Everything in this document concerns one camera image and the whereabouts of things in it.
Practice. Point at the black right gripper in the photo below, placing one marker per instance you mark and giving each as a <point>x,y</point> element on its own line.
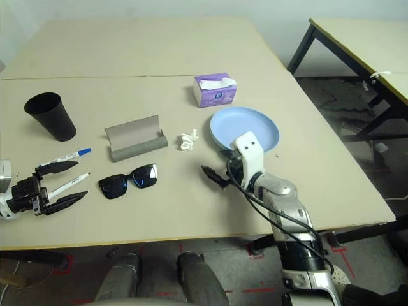
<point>234,170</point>

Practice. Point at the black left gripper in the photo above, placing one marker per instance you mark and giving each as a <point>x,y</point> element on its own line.
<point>27,192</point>

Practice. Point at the white marker blue cap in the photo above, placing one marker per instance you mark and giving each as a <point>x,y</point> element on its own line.
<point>73,155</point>

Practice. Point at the white tissue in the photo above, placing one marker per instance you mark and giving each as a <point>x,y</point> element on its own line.
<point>186,141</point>

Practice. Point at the blue plate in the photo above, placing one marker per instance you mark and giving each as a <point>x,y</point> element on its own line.
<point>236,124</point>

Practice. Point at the black sunglasses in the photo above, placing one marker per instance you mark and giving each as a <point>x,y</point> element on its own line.
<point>111,188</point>

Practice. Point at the grey glasses case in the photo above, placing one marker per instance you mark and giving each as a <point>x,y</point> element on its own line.
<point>137,143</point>

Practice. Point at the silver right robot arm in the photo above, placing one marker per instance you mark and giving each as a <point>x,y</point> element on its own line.
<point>280,194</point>

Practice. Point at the white marker black tip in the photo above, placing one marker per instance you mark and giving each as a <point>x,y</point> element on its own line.
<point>73,181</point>

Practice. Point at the black plastic cup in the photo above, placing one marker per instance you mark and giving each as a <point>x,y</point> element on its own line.
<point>54,122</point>

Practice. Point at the purple tissue box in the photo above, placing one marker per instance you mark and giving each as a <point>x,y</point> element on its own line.
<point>213,97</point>

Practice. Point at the black table leg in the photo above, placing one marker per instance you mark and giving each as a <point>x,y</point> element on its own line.
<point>259,245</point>
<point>32,256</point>
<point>366,232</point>

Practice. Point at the grey robot left leg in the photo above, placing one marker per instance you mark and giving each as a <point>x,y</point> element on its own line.
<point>119,277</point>

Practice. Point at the grey robot leg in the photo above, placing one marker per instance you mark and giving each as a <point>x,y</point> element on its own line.
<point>201,280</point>
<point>119,277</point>

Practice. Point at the wooden plank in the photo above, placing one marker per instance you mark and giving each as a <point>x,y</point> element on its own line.
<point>12,280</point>

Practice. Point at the grey robot right leg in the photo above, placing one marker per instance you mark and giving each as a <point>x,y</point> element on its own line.
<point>201,280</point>

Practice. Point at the pale robot torso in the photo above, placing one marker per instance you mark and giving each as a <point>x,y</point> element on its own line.
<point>134,303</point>

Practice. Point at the white bottle on floor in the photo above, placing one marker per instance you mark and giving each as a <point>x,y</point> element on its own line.
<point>381,147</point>

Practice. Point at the white perforated clog shoe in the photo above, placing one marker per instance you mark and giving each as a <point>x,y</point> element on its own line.
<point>340,277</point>

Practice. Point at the beige side table black legs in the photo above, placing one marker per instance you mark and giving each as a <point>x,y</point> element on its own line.
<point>357,38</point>

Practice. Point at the dark trouser leg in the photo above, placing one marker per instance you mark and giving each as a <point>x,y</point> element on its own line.
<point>376,296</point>

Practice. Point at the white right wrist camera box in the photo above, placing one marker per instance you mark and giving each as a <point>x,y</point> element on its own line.
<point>250,150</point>

